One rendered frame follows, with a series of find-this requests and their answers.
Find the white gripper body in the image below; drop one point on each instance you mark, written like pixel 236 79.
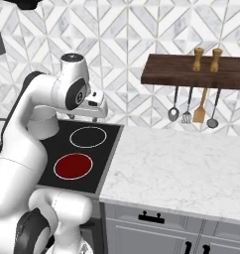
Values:
pixel 97 111

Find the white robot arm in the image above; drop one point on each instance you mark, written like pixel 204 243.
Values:
pixel 23 155

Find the black stove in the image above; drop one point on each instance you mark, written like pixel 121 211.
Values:
pixel 102 155

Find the hanging metal spoon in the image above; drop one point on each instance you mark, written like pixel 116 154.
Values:
pixel 173 112

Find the hanging metal slotted spatula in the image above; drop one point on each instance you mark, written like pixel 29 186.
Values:
pixel 187 115

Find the grey drawer front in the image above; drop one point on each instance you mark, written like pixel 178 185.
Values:
pixel 125 215
pixel 229 229

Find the hanging wooden spatula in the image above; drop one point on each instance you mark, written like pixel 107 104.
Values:
pixel 200 114

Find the wooden pepper mill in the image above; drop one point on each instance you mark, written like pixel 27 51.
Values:
pixel 197 59
pixel 216 60

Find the hanging metal ladle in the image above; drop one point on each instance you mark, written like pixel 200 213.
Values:
pixel 212 121

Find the grey cupboard door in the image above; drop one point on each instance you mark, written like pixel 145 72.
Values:
pixel 148 239
pixel 227 246

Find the dark wooden wall shelf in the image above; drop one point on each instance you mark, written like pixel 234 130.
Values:
pixel 178 71

